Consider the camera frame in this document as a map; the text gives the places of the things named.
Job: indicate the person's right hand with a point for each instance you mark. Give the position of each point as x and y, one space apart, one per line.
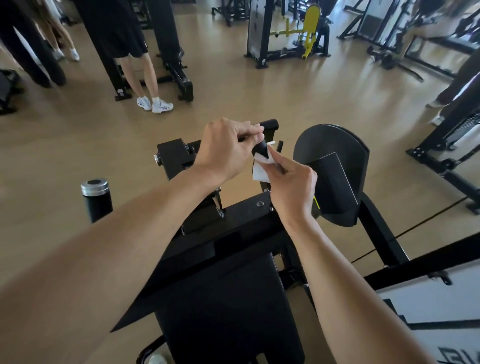
294 191

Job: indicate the person's left hand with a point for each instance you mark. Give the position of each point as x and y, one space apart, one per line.
221 153

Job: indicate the white cleaning wipe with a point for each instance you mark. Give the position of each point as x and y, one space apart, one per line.
259 173

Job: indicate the person's right forearm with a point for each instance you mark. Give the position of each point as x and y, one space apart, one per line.
356 300

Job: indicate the person's left forearm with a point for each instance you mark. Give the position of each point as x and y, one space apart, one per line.
93 270

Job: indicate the black curved cam plate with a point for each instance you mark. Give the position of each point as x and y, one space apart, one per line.
330 138

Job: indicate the chrome bolt head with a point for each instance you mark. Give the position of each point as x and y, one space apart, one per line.
157 159

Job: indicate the black steel rack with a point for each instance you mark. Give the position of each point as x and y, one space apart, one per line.
225 232

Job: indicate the yellow black gym machine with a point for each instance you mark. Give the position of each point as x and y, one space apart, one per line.
311 22

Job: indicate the translucent machine guard panel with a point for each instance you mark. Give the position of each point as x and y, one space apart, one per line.
431 303

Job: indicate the white sneaker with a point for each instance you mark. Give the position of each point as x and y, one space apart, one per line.
156 360

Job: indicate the black machine lower frame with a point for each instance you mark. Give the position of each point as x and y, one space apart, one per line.
431 262

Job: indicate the black gym bench frame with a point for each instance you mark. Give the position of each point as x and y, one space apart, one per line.
390 60

